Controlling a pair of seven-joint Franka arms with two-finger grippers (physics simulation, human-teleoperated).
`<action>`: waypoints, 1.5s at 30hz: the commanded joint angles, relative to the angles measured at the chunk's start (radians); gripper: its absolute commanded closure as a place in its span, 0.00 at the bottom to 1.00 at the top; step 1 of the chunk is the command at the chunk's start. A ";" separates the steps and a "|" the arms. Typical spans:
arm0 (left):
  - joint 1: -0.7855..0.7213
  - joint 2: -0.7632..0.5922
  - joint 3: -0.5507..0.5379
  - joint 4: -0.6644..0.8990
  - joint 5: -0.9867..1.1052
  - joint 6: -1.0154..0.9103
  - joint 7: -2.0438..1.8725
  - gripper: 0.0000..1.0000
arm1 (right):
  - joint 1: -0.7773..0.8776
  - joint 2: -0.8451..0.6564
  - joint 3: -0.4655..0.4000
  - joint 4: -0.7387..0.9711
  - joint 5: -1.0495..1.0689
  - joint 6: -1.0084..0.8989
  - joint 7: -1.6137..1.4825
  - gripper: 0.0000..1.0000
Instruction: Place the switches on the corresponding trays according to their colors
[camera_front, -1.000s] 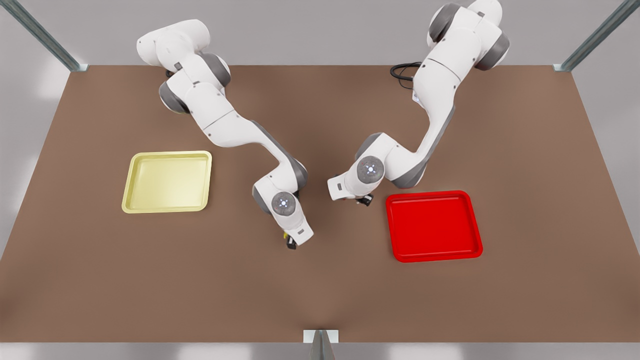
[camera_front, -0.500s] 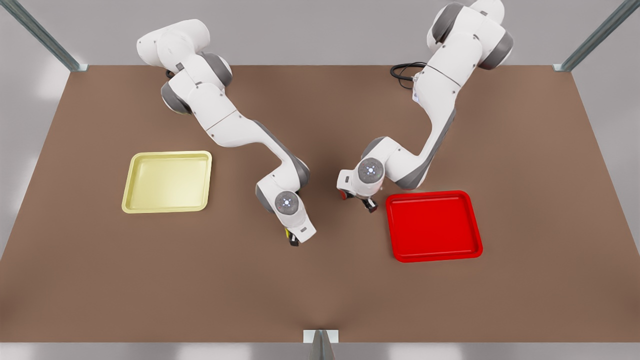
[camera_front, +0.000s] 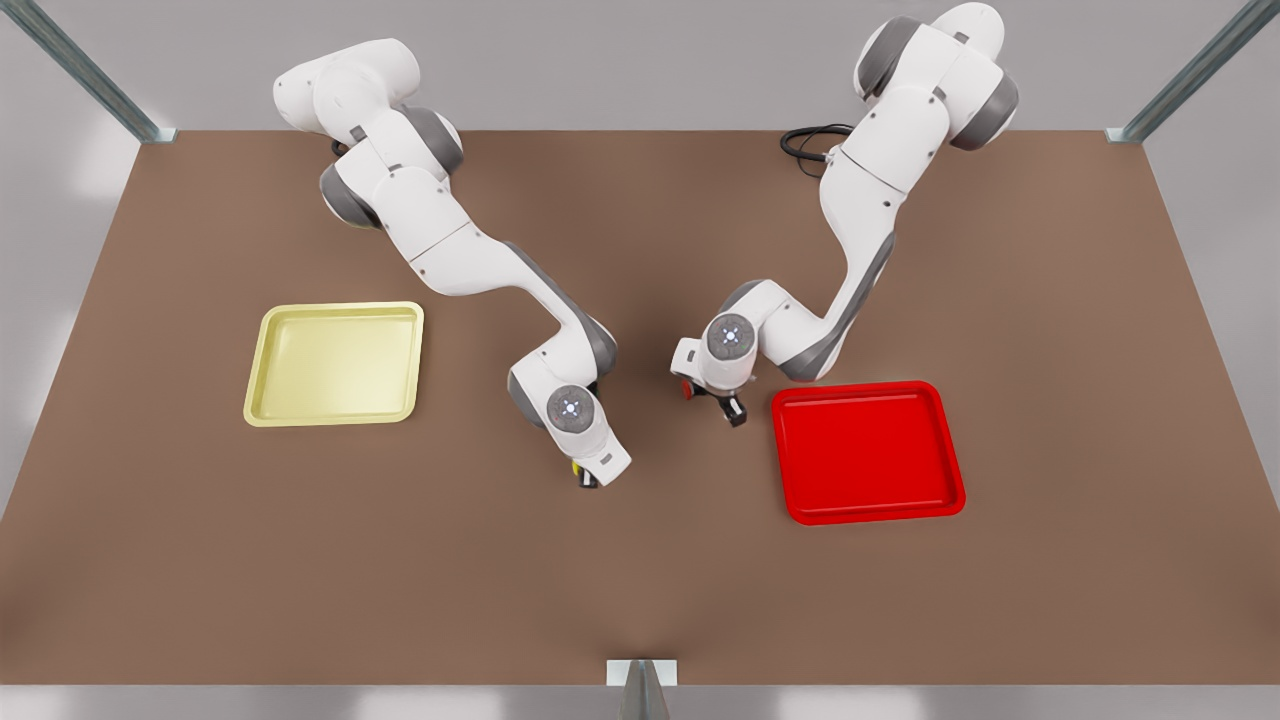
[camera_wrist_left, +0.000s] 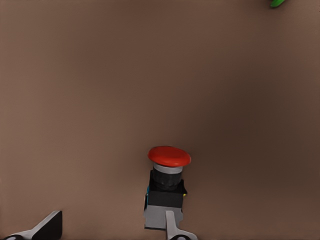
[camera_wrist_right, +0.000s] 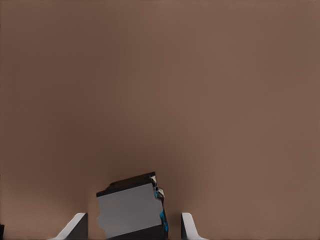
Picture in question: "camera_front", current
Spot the red tray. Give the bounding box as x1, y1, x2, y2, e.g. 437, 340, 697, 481
770, 380, 967, 526

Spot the pale yellow tray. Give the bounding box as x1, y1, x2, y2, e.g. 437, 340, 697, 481
243, 301, 425, 428

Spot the silver frame post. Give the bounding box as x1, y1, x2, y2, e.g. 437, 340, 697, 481
606, 658, 679, 720
0, 0, 178, 145
1105, 0, 1280, 145

